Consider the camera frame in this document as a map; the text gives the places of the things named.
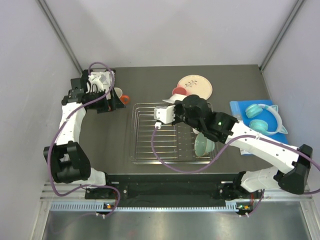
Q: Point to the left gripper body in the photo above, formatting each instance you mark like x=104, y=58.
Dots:
x=101, y=106

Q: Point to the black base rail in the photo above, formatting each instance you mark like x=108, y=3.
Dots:
x=176, y=191

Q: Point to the pink plastic cup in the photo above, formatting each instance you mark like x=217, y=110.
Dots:
x=179, y=91

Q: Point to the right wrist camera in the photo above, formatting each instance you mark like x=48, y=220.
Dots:
x=164, y=114

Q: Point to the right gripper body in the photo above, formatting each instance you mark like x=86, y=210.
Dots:
x=179, y=114

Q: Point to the pink floral plate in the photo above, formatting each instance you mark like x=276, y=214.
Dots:
x=196, y=85

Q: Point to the orange mug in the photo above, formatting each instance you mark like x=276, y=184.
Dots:
x=125, y=99

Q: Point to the teal cat-ear headphones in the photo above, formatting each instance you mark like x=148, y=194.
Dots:
x=262, y=126

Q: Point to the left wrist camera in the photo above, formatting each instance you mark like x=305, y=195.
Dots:
x=96, y=90

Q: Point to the green ceramic bowl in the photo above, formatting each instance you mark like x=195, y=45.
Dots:
x=203, y=145

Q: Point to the orange and white bowl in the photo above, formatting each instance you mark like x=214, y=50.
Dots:
x=195, y=131

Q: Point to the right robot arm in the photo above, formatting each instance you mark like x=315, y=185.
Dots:
x=290, y=164

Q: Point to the wire dish rack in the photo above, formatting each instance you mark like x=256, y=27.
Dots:
x=174, y=144

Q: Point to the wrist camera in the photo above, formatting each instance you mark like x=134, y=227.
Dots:
x=164, y=114
x=96, y=90

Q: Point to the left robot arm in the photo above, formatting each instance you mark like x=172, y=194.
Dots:
x=66, y=160

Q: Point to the white blue-rimmed plate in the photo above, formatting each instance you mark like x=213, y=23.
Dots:
x=174, y=98

